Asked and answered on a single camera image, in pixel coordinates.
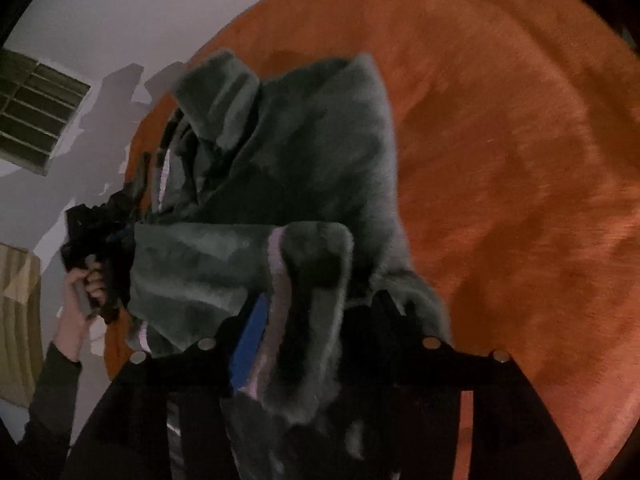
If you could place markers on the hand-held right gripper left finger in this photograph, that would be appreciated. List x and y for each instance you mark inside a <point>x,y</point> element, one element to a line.
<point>250,345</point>

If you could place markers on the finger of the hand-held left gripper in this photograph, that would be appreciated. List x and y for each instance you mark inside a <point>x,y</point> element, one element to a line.
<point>122,265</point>

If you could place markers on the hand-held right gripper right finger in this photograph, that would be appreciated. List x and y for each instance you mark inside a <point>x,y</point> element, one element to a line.
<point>385,355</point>

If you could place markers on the green fleece jacket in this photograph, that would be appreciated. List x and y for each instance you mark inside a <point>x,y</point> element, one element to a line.
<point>310,160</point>

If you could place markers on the person's left forearm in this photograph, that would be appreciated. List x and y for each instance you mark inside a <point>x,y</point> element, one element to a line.
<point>50,400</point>

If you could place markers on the person's left hand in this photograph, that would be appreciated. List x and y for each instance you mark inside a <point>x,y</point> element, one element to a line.
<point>75,310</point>

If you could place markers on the tan cardboard panel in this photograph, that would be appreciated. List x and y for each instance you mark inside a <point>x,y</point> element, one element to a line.
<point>17,320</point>

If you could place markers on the barred window vent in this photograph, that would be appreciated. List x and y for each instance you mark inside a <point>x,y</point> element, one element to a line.
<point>40,110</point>

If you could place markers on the orange blanket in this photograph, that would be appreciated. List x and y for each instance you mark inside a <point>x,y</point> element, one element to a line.
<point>500,160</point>

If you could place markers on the small white object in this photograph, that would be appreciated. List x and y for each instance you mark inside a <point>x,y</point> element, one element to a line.
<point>627,35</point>

